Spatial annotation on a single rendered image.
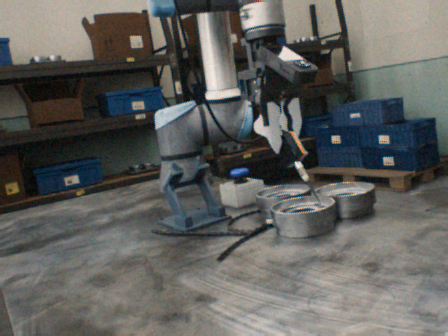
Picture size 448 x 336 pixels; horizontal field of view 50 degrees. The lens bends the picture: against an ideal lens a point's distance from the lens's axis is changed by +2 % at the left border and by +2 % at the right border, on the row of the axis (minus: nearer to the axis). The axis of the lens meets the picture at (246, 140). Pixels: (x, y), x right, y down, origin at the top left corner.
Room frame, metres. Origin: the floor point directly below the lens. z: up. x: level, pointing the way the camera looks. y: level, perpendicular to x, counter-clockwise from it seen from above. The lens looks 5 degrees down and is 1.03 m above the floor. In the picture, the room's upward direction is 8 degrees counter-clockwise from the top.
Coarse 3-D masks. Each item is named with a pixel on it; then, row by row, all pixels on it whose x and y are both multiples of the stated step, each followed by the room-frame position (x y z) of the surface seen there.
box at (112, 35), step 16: (96, 16) 4.17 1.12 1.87; (112, 16) 4.21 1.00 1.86; (128, 16) 4.27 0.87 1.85; (144, 16) 4.34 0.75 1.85; (96, 32) 4.47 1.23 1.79; (112, 32) 4.21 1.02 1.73; (128, 32) 4.27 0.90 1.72; (144, 32) 4.33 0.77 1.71; (96, 48) 4.22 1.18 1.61; (112, 48) 4.20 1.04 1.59; (128, 48) 4.26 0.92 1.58; (144, 48) 4.33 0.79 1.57
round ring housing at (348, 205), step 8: (336, 184) 0.87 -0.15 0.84; (344, 184) 0.87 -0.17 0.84; (352, 184) 0.86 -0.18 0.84; (360, 184) 0.85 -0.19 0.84; (368, 184) 0.83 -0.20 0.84; (320, 192) 0.85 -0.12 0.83; (328, 192) 0.86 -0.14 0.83; (336, 192) 0.84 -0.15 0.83; (344, 192) 0.84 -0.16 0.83; (352, 192) 0.83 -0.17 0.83; (368, 192) 0.78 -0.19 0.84; (336, 200) 0.77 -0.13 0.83; (344, 200) 0.77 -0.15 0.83; (352, 200) 0.77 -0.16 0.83; (360, 200) 0.77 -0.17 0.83; (368, 200) 0.78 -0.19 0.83; (376, 200) 0.80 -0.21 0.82; (336, 208) 0.77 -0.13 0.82; (344, 208) 0.77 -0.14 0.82; (352, 208) 0.77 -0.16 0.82; (360, 208) 0.77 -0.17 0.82; (368, 208) 0.78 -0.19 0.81; (344, 216) 0.77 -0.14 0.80; (352, 216) 0.77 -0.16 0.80
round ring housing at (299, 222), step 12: (276, 204) 0.78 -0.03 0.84; (288, 204) 0.80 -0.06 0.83; (300, 204) 0.80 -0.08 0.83; (324, 204) 0.77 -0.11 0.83; (276, 216) 0.72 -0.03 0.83; (288, 216) 0.71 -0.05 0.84; (300, 216) 0.70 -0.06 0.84; (312, 216) 0.70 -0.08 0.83; (324, 216) 0.71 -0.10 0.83; (336, 216) 0.74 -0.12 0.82; (288, 228) 0.71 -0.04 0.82; (300, 228) 0.70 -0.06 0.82; (312, 228) 0.70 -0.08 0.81; (324, 228) 0.71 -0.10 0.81
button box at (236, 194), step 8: (224, 184) 1.00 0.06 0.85; (232, 184) 0.99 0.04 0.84; (240, 184) 0.98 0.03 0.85; (248, 184) 0.97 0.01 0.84; (256, 184) 0.98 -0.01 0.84; (224, 192) 1.00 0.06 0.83; (232, 192) 0.96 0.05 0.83; (240, 192) 0.96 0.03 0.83; (248, 192) 0.97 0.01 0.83; (224, 200) 1.00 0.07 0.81; (232, 200) 0.97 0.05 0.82; (240, 200) 0.96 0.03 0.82; (248, 200) 0.97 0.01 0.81
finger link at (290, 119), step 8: (288, 104) 0.82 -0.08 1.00; (296, 104) 0.83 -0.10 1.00; (288, 112) 0.82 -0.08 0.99; (296, 112) 0.83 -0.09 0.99; (280, 120) 0.87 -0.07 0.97; (288, 120) 0.83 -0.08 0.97; (296, 120) 0.83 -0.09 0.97; (288, 128) 0.83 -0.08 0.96; (296, 128) 0.83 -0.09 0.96; (296, 136) 0.83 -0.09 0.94
